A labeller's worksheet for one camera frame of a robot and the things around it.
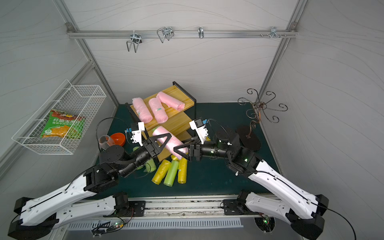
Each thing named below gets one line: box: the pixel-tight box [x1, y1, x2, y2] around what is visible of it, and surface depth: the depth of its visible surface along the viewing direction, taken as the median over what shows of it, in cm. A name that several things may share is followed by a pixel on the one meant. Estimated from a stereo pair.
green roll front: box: [163, 160, 179, 187], surface depth 84 cm
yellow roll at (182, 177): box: [177, 157, 188, 184], surface depth 84 cm
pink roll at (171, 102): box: [157, 91, 186, 112], surface depth 73 cm
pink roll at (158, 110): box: [148, 97, 169, 124], surface depth 67 cm
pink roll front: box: [152, 126, 189, 160], surface depth 54 cm
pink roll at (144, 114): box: [132, 97, 153, 124], surface depth 67 cm
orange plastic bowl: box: [110, 132, 126, 147], surface depth 97 cm
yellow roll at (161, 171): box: [151, 159, 171, 185], surface depth 85 cm
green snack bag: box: [40, 109, 86, 140], surface depth 63 cm
